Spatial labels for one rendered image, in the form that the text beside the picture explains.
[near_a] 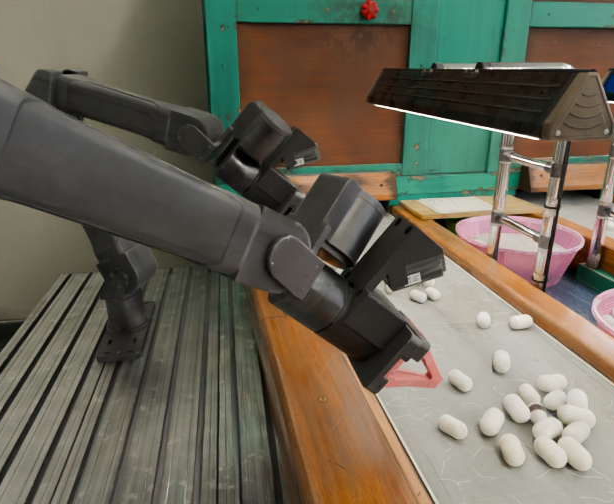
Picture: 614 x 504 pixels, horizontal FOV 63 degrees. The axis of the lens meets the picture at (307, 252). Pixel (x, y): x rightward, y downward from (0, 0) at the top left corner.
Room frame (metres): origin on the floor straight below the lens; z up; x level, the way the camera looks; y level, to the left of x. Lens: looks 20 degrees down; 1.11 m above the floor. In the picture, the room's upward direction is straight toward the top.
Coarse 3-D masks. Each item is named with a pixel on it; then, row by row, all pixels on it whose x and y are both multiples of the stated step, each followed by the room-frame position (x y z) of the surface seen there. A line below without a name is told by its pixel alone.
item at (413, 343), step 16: (352, 288) 0.41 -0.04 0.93; (336, 320) 0.39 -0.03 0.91; (320, 336) 0.40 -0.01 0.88; (336, 336) 0.39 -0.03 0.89; (352, 336) 0.39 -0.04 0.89; (400, 336) 0.39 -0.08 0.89; (416, 336) 0.39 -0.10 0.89; (352, 352) 0.40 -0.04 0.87; (368, 352) 0.40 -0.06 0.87; (384, 352) 0.39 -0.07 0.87; (400, 352) 0.38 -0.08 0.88; (368, 368) 0.39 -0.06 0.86; (384, 368) 0.38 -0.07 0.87; (368, 384) 0.37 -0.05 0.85; (384, 384) 0.38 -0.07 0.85
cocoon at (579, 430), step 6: (570, 426) 0.43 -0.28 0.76; (576, 426) 0.43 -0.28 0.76; (582, 426) 0.43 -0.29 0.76; (588, 426) 0.44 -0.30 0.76; (564, 432) 0.43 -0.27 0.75; (570, 432) 0.43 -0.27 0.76; (576, 432) 0.43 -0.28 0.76; (582, 432) 0.43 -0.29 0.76; (588, 432) 0.43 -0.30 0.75; (576, 438) 0.42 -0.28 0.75; (582, 438) 0.42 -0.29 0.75
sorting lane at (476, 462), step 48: (384, 288) 0.83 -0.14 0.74; (480, 288) 0.83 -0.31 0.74; (432, 336) 0.66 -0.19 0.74; (480, 336) 0.66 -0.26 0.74; (528, 336) 0.66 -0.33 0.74; (480, 384) 0.54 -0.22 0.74; (576, 384) 0.54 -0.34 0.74; (432, 432) 0.45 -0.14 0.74; (480, 432) 0.45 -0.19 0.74; (528, 432) 0.45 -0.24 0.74; (432, 480) 0.38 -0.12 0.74; (480, 480) 0.38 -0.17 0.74; (528, 480) 0.38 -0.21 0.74; (576, 480) 0.38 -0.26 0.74
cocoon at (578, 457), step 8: (560, 440) 0.42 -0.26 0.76; (568, 440) 0.41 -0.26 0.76; (568, 448) 0.40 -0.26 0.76; (576, 448) 0.40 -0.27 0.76; (584, 448) 0.40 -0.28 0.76; (568, 456) 0.40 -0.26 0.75; (576, 456) 0.39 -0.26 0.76; (584, 456) 0.39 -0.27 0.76; (576, 464) 0.39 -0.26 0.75; (584, 464) 0.39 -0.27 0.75
